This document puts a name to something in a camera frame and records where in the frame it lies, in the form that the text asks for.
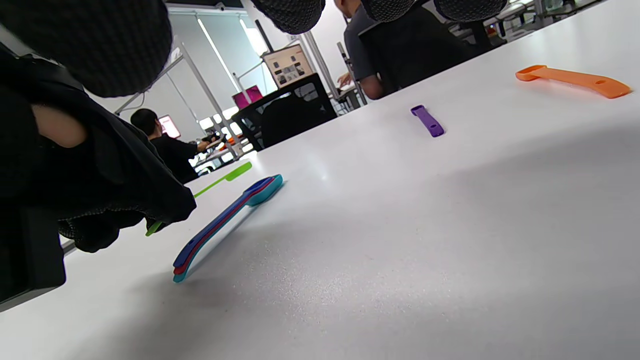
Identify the person's left hand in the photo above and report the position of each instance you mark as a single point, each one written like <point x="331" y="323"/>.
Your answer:
<point x="115" y="175"/>

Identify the person's right hand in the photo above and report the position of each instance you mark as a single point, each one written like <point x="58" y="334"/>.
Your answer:
<point x="100" y="45"/>

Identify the blue measuring spoon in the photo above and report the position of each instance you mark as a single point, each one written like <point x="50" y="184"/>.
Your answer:
<point x="210" y="230"/>

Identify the red measuring spoon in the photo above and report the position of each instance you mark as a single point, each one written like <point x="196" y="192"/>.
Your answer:
<point x="176" y="270"/>

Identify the green measuring spoon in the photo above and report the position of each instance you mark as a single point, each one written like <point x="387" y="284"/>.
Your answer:
<point x="239" y="171"/>

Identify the teal measuring spoon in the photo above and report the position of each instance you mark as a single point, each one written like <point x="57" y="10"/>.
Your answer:
<point x="265" y="195"/>

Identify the purple measuring spoon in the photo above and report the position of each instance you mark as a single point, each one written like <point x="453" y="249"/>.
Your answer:
<point x="428" y="121"/>

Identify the orange measuring spoon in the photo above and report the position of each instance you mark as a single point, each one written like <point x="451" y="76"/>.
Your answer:
<point x="575" y="77"/>

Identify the pink lit monitor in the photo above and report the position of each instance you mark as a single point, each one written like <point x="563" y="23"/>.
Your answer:
<point x="170" y="126"/>

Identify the magenta box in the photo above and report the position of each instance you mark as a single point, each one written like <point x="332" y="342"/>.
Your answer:
<point x="247" y="97"/>

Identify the monitor screen on stand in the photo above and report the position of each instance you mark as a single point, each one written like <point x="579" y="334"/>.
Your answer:
<point x="287" y="67"/>

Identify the black mesh chair chrome base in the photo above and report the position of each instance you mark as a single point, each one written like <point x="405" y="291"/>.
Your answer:
<point x="295" y="115"/>

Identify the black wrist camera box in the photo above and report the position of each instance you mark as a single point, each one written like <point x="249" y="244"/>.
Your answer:
<point x="25" y="255"/>

